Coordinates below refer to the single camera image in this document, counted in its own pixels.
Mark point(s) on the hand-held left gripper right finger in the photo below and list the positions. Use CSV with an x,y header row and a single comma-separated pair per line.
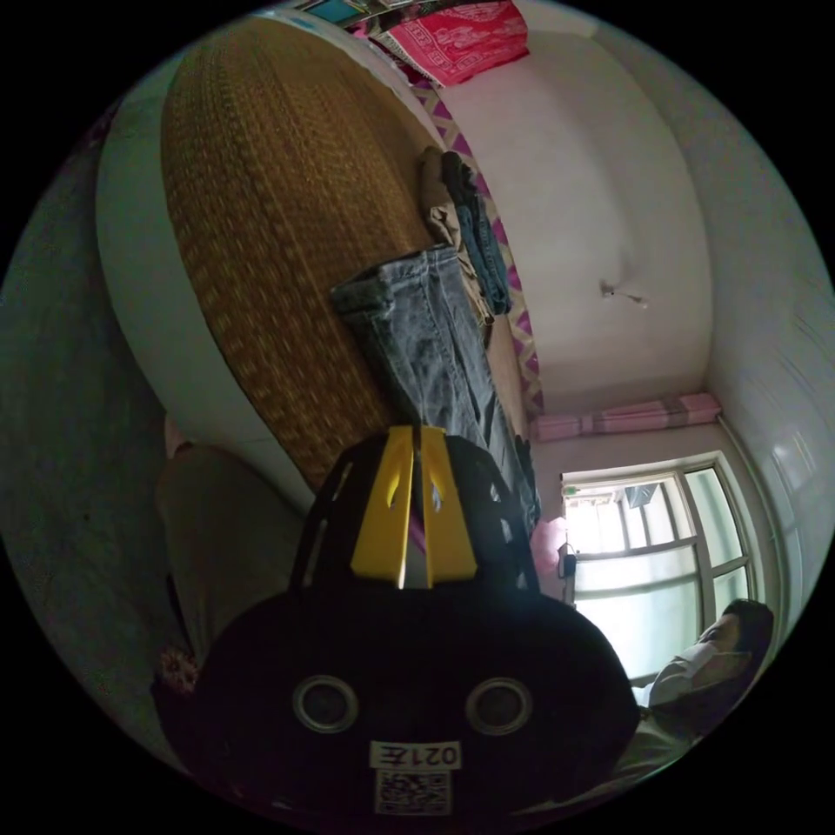
x,y
447,528

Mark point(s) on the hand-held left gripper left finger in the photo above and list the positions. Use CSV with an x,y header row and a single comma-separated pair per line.
x,y
381,522

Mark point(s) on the gray jeans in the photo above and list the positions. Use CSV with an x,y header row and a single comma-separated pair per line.
x,y
430,339

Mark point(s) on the window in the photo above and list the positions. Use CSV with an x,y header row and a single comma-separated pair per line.
x,y
652,554

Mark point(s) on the pink striped curtain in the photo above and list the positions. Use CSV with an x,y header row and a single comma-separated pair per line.
x,y
626,414

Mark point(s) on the person's body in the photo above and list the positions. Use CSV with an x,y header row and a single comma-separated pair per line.
x,y
691,678

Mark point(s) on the bed with woven mat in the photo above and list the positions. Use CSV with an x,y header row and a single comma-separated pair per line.
x,y
274,248

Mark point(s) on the pile of clothes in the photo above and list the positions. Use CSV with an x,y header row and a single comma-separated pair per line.
x,y
471,225

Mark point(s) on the red patterned pillow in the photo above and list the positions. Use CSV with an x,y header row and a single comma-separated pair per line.
x,y
464,38

